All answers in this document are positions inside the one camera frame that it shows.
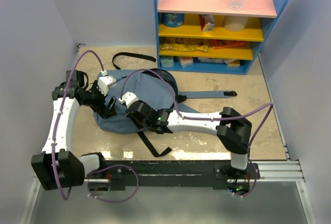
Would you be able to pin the red snack packet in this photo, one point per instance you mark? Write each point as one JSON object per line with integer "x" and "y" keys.
{"x": 218, "y": 44}

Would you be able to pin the blue round tin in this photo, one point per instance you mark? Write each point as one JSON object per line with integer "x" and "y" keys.
{"x": 173, "y": 19}

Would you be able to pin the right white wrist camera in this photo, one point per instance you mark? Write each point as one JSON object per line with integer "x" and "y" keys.
{"x": 128, "y": 99}

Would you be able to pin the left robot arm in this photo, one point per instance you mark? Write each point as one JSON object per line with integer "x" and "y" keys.
{"x": 56, "y": 165}

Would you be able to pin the aluminium rail frame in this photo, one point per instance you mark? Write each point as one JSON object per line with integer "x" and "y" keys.
{"x": 270, "y": 171}

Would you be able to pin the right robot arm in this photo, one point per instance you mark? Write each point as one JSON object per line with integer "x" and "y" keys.
{"x": 228, "y": 126}

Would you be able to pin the white round container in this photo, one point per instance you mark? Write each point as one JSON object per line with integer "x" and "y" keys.
{"x": 235, "y": 23}

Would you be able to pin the white tissue pack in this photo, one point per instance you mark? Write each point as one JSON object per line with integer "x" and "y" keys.
{"x": 185, "y": 61}

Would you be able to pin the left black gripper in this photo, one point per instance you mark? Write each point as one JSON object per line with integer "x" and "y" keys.
{"x": 101, "y": 109}

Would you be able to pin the blue shelf unit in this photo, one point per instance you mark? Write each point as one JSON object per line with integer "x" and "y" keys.
{"x": 209, "y": 36}

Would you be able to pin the teal tissue pack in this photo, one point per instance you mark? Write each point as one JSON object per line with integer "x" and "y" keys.
{"x": 167, "y": 61}

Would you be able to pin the red white carton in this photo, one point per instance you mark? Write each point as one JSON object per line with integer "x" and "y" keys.
{"x": 207, "y": 22}

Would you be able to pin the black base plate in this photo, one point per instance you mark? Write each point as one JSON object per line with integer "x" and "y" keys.
{"x": 215, "y": 174}

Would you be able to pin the blue student backpack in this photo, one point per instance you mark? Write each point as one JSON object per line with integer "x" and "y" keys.
{"x": 154, "y": 89}

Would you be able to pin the yellow snack bag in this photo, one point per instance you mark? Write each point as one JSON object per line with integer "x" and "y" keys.
{"x": 183, "y": 44}

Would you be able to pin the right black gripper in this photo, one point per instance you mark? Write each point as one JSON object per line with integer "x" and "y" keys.
{"x": 138, "y": 125}

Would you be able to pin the yellow sponge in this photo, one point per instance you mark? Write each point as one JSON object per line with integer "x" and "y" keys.
{"x": 234, "y": 64}

